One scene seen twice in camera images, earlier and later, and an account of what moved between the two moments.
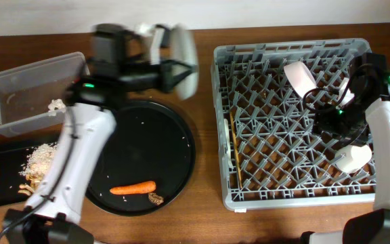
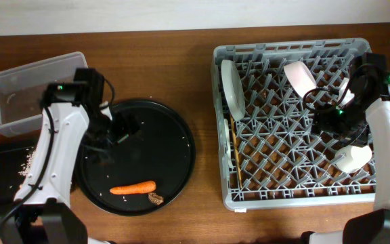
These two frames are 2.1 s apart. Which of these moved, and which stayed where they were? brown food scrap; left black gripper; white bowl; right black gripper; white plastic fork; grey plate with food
Moved: left black gripper; grey plate with food
Stayed: right black gripper; brown food scrap; white bowl; white plastic fork
